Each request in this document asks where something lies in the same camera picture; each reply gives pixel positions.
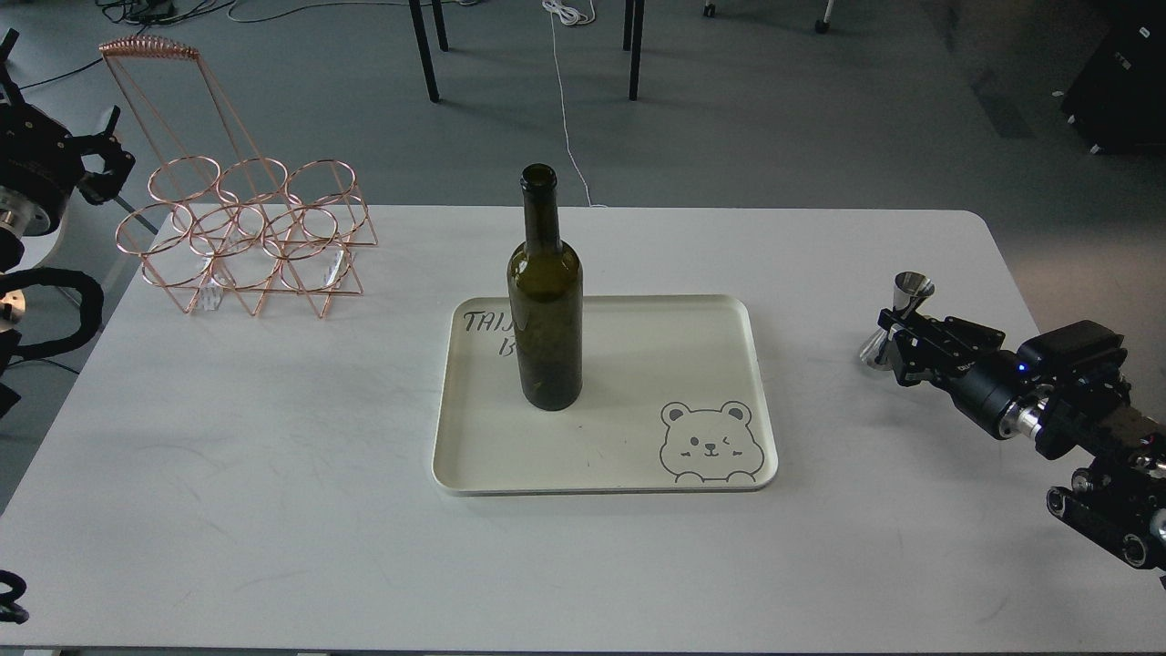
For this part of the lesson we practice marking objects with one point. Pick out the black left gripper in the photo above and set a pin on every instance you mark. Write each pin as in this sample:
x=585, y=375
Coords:
x=39, y=171

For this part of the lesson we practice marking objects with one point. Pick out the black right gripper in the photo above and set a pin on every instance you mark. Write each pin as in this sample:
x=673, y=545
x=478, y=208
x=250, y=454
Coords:
x=1071, y=373

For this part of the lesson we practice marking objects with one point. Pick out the silver steel jigger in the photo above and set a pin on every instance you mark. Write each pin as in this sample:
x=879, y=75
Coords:
x=911, y=289

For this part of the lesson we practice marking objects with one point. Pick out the dark green wine bottle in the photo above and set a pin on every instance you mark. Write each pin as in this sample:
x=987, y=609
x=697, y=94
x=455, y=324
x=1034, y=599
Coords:
x=544, y=283

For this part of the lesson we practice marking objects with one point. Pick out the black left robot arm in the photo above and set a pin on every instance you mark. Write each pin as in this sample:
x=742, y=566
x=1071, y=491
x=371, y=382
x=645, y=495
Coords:
x=17, y=280

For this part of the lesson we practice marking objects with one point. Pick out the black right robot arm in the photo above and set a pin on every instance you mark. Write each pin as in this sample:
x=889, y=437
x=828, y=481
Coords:
x=1116, y=501

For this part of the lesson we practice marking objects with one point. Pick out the cream bear print tray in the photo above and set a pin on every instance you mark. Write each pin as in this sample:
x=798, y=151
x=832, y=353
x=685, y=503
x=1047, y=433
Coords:
x=672, y=400

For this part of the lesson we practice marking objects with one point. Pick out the black equipment box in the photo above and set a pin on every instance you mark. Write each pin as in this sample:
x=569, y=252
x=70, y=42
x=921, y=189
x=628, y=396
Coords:
x=1116, y=101

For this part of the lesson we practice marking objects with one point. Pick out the black table leg left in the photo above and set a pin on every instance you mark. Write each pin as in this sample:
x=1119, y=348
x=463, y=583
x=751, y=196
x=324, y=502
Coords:
x=423, y=46

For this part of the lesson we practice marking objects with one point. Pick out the black table leg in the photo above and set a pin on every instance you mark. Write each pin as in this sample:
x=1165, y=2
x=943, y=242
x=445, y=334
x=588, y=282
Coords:
x=423, y=46
x=633, y=30

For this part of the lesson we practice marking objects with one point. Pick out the black table leg right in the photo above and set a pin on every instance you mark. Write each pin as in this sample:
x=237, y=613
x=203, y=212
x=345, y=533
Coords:
x=633, y=30

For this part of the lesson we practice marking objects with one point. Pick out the copper wire bottle rack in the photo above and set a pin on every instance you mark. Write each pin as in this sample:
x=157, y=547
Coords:
x=243, y=226

